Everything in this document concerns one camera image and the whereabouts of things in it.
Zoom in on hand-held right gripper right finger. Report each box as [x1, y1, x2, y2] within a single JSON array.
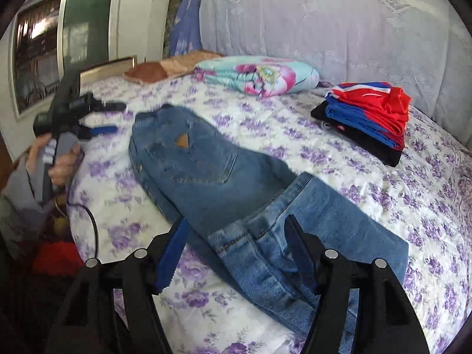
[[284, 214, 430, 354]]

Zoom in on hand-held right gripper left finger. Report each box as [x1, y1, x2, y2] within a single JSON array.
[[46, 218, 189, 354]]

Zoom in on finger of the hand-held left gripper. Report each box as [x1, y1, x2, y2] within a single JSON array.
[[79, 99, 128, 114], [79, 123, 119, 141]]

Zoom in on blue denim pants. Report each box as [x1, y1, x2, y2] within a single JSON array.
[[128, 104, 410, 354]]

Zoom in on person's left forearm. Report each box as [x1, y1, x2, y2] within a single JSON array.
[[0, 155, 71, 262]]

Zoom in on person's left hand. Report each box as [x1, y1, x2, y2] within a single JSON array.
[[29, 135, 83, 189]]

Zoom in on brown pillow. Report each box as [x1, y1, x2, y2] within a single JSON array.
[[123, 52, 225, 83]]

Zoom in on white framed window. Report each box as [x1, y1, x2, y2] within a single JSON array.
[[9, 0, 126, 119]]

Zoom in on bed with purple floral sheet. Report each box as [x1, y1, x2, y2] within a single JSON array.
[[66, 55, 472, 354]]

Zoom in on mottled grey-green board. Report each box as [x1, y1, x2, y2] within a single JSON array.
[[162, 0, 183, 60]]

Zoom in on red cloth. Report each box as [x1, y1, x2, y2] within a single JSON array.
[[32, 241, 83, 277]]

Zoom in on blue patterned cloth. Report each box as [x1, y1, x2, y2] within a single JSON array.
[[169, 0, 207, 58]]

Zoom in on folded black garment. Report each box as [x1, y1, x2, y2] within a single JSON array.
[[311, 101, 402, 168]]

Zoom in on folded blue garment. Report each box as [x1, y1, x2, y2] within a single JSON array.
[[324, 96, 404, 150]]

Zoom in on folded floral blanket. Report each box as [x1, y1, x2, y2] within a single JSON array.
[[194, 56, 321, 99]]

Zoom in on folded red and blue shirt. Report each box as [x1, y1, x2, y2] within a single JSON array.
[[330, 81, 412, 148]]

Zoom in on white lace headboard cover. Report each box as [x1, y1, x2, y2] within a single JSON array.
[[199, 0, 472, 130]]

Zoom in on gold picture frame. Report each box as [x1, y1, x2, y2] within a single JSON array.
[[79, 55, 138, 87]]

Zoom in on black cable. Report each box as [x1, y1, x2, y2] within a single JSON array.
[[66, 201, 99, 260]]

